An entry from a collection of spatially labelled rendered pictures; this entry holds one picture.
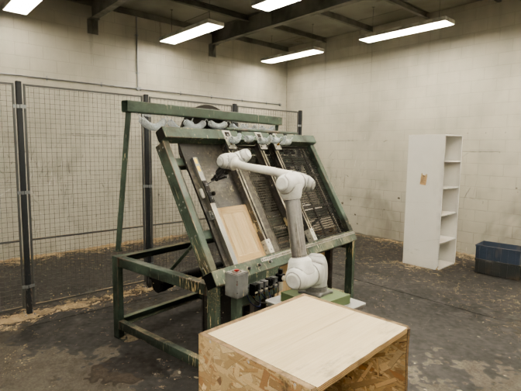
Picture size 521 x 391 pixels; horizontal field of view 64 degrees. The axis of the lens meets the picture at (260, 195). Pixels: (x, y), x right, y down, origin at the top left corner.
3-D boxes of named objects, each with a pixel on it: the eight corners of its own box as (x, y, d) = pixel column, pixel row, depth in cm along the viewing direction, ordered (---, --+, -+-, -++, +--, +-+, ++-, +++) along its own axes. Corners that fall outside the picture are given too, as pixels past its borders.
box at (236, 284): (236, 300, 292) (236, 275, 290) (224, 295, 299) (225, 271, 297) (248, 295, 301) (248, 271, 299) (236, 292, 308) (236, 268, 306)
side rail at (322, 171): (342, 234, 475) (350, 230, 469) (303, 149, 500) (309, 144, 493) (345, 233, 481) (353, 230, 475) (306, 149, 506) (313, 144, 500)
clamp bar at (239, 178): (263, 256, 359) (283, 246, 345) (214, 136, 386) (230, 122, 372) (270, 254, 367) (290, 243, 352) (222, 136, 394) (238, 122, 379)
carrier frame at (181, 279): (215, 390, 314) (215, 282, 305) (113, 337, 401) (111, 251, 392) (353, 307, 482) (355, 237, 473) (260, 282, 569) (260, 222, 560)
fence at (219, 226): (230, 266, 328) (233, 264, 326) (189, 159, 350) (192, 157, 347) (235, 264, 332) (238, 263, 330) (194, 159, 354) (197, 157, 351)
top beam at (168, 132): (158, 143, 334) (165, 136, 328) (154, 132, 336) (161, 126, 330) (310, 147, 503) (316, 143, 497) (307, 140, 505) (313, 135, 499)
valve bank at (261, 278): (253, 313, 316) (254, 282, 314) (239, 308, 325) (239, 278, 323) (292, 295, 355) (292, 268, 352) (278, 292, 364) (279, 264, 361)
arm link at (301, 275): (321, 286, 276) (305, 295, 258) (299, 285, 285) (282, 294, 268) (306, 170, 277) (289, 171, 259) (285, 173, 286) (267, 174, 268)
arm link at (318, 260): (331, 284, 292) (332, 253, 290) (319, 290, 277) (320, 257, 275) (311, 279, 301) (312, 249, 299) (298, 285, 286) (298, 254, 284)
